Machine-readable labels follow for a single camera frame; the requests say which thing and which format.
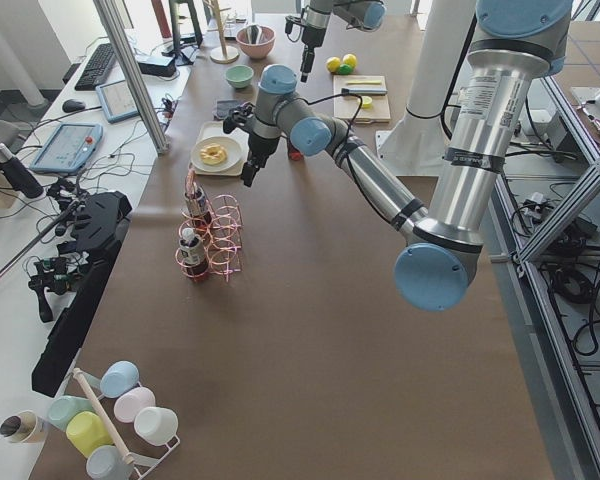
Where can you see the whole lemon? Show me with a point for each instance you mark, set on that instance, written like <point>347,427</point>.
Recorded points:
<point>332,64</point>
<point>350,60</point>

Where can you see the cream serving tray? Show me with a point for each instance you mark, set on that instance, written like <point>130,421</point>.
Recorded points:
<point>210,129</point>

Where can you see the yellow plastic knife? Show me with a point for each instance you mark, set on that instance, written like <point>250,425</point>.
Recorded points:
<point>364,82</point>

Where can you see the pink ice bowl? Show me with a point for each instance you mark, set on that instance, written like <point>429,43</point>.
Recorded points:
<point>260,51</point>

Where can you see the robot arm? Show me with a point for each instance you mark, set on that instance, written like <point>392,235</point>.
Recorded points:
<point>515,43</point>
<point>365,16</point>

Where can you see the aluminium frame post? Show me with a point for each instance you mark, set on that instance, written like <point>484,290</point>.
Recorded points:
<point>112,23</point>

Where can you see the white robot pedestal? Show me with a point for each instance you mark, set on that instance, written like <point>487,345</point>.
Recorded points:
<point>416,145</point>

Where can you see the tea bottle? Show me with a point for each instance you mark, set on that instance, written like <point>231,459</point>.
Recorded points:
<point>293,153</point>
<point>197,203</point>
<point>194,261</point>

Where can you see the white cup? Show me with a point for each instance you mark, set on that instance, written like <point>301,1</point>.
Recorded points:
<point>156,425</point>

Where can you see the copper wire bottle rack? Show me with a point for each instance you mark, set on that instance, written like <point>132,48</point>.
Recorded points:
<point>222,237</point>

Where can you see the metal ice scoop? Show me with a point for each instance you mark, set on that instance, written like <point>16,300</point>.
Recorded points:
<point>254,34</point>

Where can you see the blue tablet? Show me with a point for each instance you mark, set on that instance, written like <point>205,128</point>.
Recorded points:
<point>116,101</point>

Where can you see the black keyboard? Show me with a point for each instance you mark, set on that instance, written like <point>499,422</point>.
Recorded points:
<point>97,68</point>

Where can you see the grey blue cup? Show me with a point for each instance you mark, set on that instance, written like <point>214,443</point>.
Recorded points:
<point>105,463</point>

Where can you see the black bottle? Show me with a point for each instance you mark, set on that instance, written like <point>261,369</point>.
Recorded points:
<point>18,176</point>

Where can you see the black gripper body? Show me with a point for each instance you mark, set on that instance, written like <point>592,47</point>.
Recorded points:
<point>261,147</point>
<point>310,40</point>

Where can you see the blue teach pendant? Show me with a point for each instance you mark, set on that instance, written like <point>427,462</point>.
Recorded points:
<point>68,148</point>

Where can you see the steel muddler black tip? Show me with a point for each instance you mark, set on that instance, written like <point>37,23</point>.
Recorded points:
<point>364,91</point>

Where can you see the half lemon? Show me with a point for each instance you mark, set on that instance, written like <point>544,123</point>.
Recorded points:
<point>366,102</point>

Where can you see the green cup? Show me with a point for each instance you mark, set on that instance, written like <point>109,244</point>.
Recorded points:
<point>64,408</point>

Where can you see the green bowl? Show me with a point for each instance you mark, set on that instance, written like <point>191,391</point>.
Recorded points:
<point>239,76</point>

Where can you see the whole lemon lower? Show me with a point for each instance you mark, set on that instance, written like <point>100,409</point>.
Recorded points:
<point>350,60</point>

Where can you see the yellow cup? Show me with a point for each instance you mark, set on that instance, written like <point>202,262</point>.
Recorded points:
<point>86,432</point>

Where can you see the whole lemon upper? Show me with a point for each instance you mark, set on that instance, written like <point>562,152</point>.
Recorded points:
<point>332,64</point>

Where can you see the pink cup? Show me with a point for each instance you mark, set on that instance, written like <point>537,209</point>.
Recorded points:
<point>129,404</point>

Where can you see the black computer mouse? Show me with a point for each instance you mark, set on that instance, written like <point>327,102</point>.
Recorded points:
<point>73,105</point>

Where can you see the glazed ring donut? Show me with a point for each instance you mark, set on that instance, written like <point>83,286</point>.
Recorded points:
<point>213,154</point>

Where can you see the green lime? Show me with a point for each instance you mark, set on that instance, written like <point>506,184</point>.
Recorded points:
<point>345,69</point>

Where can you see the cream round plate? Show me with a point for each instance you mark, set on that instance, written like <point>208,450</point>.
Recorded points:
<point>233,150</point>

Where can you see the wooden cutting board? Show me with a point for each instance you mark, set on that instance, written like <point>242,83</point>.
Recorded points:
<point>345,106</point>

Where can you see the paper cup with metal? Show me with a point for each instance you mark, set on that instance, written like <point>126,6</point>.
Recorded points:
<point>24,427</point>

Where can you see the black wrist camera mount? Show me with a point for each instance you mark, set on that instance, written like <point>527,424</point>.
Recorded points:
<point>241,117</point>

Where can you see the grey folded cloth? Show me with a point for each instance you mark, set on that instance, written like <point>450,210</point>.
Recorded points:
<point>224,107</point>

